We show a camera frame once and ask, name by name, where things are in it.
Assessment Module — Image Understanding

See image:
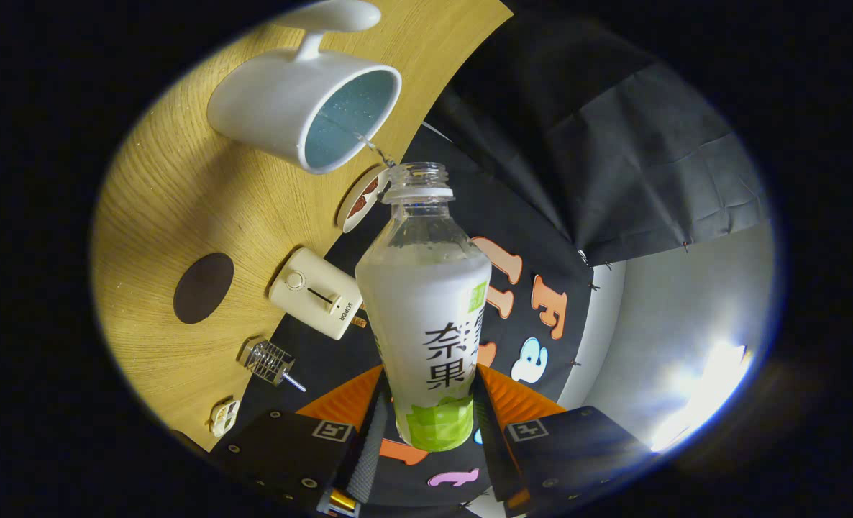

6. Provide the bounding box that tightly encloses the wire mesh holder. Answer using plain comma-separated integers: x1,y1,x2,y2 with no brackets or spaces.
238,338,296,387

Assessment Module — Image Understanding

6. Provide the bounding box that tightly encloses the white cup with blue inside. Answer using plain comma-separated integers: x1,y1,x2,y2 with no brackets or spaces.
206,0,403,176

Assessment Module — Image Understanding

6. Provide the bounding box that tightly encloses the large ceiling light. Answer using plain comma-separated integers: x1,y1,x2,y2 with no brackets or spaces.
649,342,754,453

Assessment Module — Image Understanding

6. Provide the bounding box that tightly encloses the black backdrop cloth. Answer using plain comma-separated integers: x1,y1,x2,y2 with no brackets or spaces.
236,14,769,508

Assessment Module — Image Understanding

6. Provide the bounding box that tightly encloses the dark brown round coaster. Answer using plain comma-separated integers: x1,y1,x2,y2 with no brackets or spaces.
173,252,235,325

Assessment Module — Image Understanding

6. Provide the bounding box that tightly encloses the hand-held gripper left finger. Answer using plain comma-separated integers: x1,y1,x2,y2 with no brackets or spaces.
207,365,391,515

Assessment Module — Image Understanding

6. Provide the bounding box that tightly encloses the white divided bean tray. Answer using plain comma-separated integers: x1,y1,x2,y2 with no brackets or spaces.
208,398,242,438

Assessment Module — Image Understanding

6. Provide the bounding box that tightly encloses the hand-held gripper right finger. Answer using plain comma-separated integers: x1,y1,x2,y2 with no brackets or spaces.
473,363,654,513

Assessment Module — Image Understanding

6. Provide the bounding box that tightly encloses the small dish with dates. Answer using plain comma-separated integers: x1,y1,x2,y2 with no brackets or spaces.
336,167,391,234

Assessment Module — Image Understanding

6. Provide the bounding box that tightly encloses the wooden table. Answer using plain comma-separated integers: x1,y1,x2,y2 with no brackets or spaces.
90,0,514,453

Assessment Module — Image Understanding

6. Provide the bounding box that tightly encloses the white green label juice bottle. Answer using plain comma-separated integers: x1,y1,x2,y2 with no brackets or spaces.
355,162,493,453

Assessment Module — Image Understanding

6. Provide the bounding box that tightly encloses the cream toaster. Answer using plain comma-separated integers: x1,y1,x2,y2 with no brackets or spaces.
268,247,364,341

